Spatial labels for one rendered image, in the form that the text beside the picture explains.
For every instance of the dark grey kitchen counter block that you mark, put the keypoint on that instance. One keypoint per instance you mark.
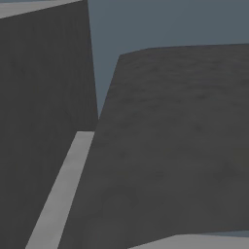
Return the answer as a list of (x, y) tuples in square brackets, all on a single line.
[(175, 139)]

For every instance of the tall dark grey cupboard unit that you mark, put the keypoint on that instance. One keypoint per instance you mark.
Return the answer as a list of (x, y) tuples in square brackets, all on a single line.
[(39, 97)]

